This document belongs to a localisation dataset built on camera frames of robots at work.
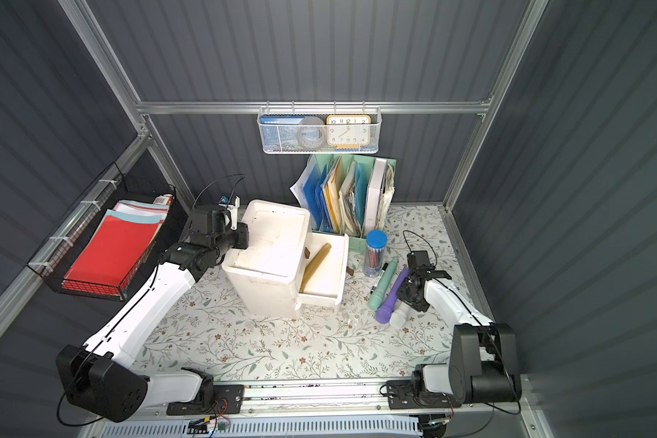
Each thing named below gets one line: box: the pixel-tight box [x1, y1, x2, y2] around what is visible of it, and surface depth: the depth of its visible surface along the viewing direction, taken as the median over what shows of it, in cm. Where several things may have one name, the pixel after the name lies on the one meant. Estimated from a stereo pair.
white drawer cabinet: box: [221, 199, 311, 320], surface depth 80 cm
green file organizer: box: [289, 154, 397, 260], surface depth 101 cm
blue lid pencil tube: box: [362, 229, 388, 279], surface depth 91 cm
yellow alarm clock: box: [326, 114, 372, 150], surface depth 90 cm
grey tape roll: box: [296, 115, 327, 150], surface depth 90 cm
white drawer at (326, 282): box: [297, 231, 350, 306], surface depth 91 cm
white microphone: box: [389, 299, 409, 328], surface depth 85 cm
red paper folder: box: [62, 215, 163, 292], surface depth 72 cm
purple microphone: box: [375, 268, 410, 324], surface depth 89 cm
